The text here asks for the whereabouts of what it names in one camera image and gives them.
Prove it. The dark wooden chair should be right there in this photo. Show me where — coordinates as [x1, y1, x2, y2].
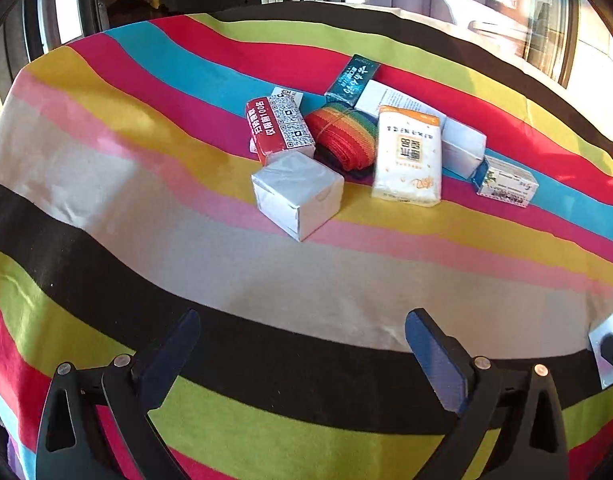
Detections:
[104, 0, 174, 28]

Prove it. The teal box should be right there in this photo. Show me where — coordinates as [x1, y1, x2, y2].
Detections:
[325, 54, 381, 108]

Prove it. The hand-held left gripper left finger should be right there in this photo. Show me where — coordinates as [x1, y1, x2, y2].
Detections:
[35, 309, 202, 480]

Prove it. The pale white box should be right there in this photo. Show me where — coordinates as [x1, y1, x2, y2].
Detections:
[441, 117, 487, 180]

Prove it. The white box with green label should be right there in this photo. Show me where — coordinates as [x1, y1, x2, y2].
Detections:
[469, 156, 540, 209]

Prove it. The red white box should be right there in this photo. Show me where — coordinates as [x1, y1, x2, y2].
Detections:
[245, 96, 316, 167]

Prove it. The colourful striped tablecloth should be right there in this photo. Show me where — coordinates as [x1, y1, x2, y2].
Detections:
[0, 1, 613, 480]

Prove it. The rainbow woven strap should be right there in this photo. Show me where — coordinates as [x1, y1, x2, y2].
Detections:
[304, 102, 377, 181]

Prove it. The window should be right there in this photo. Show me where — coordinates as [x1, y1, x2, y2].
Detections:
[21, 0, 87, 53]

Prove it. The white cube box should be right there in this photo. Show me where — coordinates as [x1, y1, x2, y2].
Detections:
[251, 151, 345, 243]

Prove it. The white orange tissue pack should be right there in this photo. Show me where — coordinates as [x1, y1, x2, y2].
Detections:
[371, 105, 443, 208]

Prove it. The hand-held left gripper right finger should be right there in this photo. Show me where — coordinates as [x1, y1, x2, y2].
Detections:
[405, 307, 570, 480]

